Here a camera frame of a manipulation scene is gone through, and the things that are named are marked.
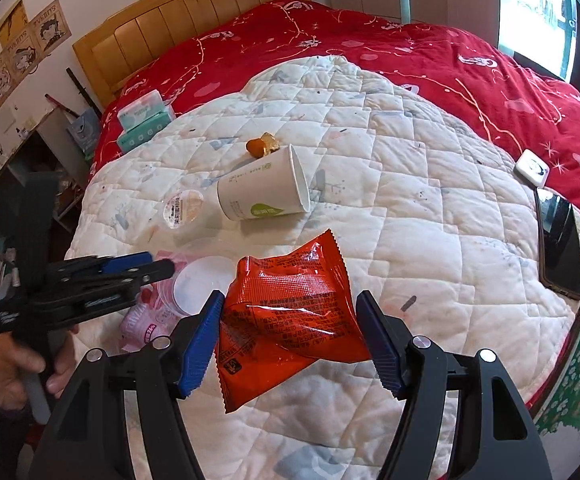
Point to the red brown stick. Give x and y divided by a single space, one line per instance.
61 106

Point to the white green tissue pack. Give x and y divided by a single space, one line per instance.
142 107

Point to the white power bank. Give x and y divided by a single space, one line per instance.
532 167

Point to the blue paper bag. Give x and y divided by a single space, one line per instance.
85 130

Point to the white quilted mat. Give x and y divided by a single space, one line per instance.
419 260

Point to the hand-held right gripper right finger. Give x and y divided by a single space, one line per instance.
382 350

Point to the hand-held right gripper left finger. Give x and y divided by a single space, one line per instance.
200 350

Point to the yellow wall poster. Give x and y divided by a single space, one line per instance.
11 22

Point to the dark framed window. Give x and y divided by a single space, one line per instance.
544 20

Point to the black smartphone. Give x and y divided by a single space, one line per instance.
562 245

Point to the person's left hand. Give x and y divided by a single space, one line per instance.
5 360

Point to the white round lid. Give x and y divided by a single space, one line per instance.
202 285

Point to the wooden headboard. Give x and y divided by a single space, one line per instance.
185 20

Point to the flower wall sticker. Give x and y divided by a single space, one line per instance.
579 370

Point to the white paper cup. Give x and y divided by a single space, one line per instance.
260 185

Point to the dark long stick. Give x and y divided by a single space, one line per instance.
84 91

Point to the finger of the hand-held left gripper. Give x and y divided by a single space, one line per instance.
157 270
130 261

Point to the white bedside shelf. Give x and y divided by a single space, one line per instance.
30 150

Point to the dark grey chair back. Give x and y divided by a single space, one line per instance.
40 210

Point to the red snack packet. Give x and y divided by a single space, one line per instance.
290 310

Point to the clear jelly cup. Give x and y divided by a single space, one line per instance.
184 209

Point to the orange brown food scrap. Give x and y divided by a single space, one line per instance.
260 145

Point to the teal tissue pack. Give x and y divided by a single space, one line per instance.
142 137

